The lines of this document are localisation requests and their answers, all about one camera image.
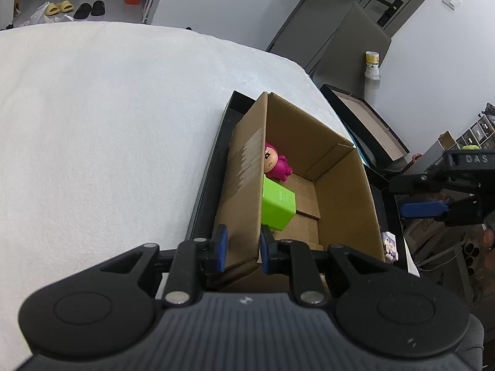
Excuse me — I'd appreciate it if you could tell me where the black tray brown inside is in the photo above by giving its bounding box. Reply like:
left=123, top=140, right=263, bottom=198
left=320, top=85, right=409, bottom=173

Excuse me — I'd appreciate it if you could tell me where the yellow capped white bottle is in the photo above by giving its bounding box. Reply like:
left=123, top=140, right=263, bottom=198
left=363, top=49, right=383, bottom=100

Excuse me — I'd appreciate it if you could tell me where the black slipper pair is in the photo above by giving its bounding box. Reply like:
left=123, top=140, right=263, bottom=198
left=74, top=0, right=106, bottom=20

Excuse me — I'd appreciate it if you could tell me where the green cube charger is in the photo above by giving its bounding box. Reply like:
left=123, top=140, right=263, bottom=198
left=261, top=176, right=296, bottom=231

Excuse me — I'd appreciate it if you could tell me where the small white cartoon figure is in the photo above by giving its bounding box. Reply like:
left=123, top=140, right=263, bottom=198
left=381, top=231, right=398, bottom=264

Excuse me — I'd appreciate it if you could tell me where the grey door with handle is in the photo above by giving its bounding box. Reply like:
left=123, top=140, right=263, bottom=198
left=268, top=0, right=425, bottom=73

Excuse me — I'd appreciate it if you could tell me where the black shallow tray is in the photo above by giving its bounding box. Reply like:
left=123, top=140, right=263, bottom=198
left=186, top=91, right=409, bottom=271

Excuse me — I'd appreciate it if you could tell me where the grey leaning board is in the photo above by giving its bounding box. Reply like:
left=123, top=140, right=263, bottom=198
left=313, top=2, right=392, bottom=99

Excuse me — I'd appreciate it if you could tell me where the yellow slipper pair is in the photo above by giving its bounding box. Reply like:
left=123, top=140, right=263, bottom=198
left=45, top=0, right=74, bottom=17

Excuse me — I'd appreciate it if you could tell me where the magenta monster figure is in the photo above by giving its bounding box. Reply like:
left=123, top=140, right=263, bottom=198
left=264, top=143, right=293, bottom=183

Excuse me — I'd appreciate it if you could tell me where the brown cardboard box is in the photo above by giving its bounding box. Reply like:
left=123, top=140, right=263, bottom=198
left=211, top=92, right=384, bottom=290

